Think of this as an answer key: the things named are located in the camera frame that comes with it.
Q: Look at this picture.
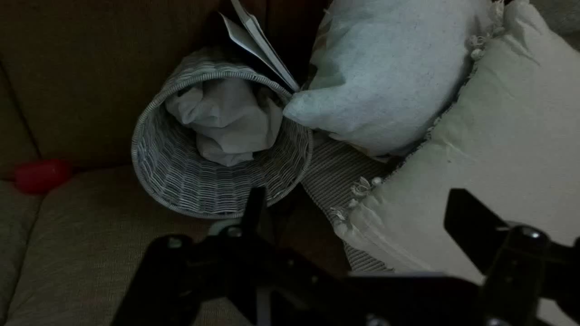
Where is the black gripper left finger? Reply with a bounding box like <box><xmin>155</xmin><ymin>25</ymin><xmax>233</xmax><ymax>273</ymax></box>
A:
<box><xmin>241</xmin><ymin>186</ymin><xmax>266</xmax><ymax>233</ymax></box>

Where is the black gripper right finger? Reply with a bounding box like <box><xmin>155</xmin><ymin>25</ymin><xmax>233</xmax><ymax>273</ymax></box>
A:
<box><xmin>444</xmin><ymin>188</ymin><xmax>509</xmax><ymax>257</ymax></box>

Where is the blue book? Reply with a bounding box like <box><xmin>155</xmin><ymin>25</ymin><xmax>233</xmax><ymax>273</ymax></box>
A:
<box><xmin>221</xmin><ymin>0</ymin><xmax>299</xmax><ymax>92</ymax></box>

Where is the grey wicker basket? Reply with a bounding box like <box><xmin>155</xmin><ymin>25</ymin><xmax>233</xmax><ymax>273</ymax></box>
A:
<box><xmin>130</xmin><ymin>46</ymin><xmax>313</xmax><ymax>219</ymax></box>

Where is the cream fringed pillow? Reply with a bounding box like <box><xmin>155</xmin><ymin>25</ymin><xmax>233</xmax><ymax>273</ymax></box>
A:
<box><xmin>335</xmin><ymin>0</ymin><xmax>580</xmax><ymax>282</ymax></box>

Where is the striped grey cloth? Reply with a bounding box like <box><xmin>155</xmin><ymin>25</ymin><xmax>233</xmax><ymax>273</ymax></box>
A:
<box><xmin>300</xmin><ymin>132</ymin><xmax>395</xmax><ymax>276</ymax></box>

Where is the crumpled white paper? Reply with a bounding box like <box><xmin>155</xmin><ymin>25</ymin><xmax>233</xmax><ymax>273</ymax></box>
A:
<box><xmin>164</xmin><ymin>77</ymin><xmax>282</xmax><ymax>166</ymax></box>

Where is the olive green sofa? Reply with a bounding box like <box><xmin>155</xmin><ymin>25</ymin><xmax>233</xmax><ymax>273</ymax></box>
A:
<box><xmin>0</xmin><ymin>0</ymin><xmax>351</xmax><ymax>326</ymax></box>

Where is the light blue pillow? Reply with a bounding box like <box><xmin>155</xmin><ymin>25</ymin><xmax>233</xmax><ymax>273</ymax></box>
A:
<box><xmin>284</xmin><ymin>0</ymin><xmax>491</xmax><ymax>157</ymax></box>

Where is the red ball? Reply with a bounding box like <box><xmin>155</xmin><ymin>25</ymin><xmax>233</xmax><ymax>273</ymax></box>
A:
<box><xmin>14</xmin><ymin>159</ymin><xmax>72</xmax><ymax>193</ymax></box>

